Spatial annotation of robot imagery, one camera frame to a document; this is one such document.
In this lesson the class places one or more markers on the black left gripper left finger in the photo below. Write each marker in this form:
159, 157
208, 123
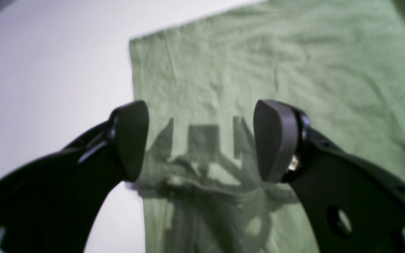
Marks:
50, 204

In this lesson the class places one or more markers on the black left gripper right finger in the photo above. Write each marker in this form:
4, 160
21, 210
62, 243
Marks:
353, 205

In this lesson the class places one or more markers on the green T-shirt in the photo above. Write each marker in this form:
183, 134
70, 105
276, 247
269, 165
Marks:
342, 62

